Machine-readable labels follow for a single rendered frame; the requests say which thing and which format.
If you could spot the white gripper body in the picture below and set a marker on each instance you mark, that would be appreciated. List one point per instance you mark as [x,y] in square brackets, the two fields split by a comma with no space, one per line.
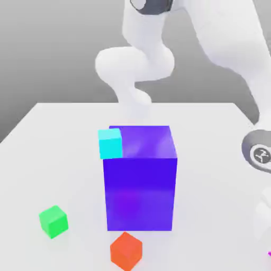
[264,216]

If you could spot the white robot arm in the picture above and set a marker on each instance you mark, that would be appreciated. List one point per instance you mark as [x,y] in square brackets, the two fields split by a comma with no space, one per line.
[146,42]

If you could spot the small orange cube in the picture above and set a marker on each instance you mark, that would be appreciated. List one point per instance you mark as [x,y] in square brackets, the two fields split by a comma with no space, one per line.
[126,252]

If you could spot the small cyan cube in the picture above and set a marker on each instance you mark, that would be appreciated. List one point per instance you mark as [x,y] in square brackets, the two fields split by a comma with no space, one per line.
[110,146]

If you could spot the small green cube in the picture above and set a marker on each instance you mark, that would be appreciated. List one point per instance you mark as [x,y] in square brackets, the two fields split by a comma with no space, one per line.
[53,222]

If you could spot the large blue box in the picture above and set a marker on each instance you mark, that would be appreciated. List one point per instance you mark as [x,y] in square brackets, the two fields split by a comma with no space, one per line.
[139,190]

